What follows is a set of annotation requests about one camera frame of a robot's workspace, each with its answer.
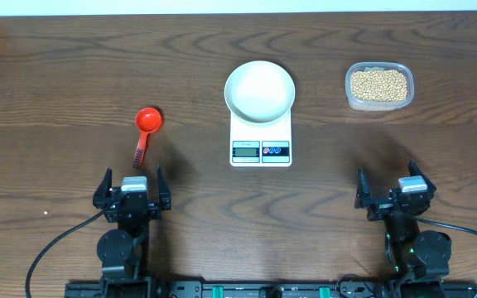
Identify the white round bowl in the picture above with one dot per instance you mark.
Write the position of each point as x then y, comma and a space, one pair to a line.
259, 92

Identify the white digital kitchen scale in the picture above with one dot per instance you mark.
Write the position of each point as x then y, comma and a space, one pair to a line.
261, 144

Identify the red plastic measuring scoop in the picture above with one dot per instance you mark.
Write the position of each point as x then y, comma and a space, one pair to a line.
148, 121

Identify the clear plastic soybean container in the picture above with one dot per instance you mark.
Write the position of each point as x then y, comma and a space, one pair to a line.
379, 86

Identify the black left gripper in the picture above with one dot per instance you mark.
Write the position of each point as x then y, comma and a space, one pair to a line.
154, 210

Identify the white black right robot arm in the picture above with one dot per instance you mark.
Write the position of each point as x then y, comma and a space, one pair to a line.
421, 258

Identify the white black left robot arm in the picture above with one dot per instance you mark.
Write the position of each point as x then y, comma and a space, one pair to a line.
123, 250

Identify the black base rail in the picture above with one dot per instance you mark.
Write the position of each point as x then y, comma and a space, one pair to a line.
197, 289

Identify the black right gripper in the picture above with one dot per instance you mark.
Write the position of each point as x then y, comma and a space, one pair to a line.
380, 207

